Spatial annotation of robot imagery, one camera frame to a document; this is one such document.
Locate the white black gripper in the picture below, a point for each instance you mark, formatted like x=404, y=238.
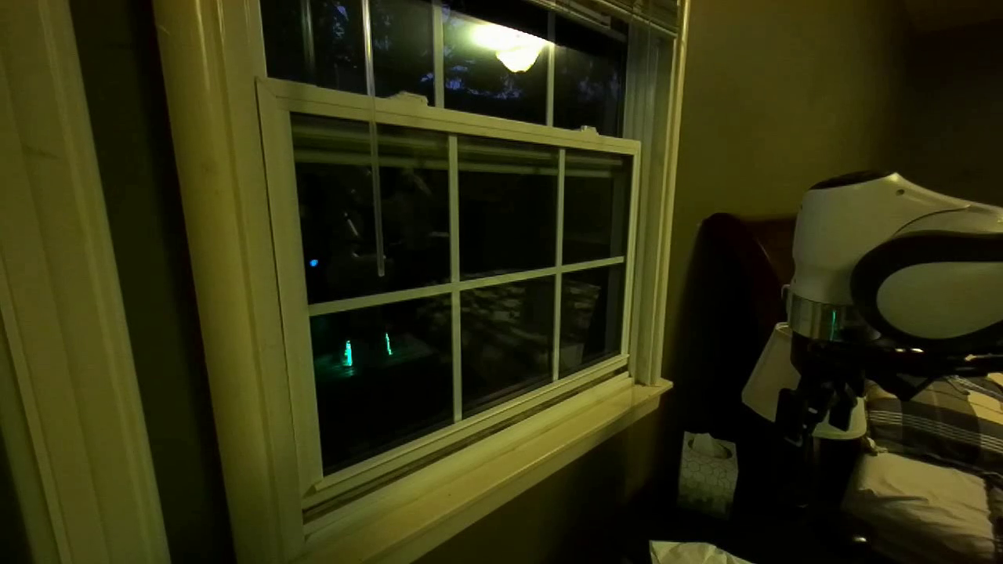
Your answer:
x=825, y=400

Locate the white window sash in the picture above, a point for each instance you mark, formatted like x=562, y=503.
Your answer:
x=536, y=60
x=441, y=272

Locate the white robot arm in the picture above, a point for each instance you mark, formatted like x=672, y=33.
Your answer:
x=892, y=283

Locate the plaid blanket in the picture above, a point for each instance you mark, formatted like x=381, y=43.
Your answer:
x=951, y=419

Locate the white crumpled bag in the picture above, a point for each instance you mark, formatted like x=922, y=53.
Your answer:
x=706, y=473

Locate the white pillow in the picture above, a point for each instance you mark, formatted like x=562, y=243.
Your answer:
x=919, y=511

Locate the white paper on floor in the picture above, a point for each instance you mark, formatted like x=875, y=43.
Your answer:
x=692, y=551

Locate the white window frame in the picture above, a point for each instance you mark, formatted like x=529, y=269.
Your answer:
x=214, y=56

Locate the left window frame trim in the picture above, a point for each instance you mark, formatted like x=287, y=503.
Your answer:
x=73, y=419

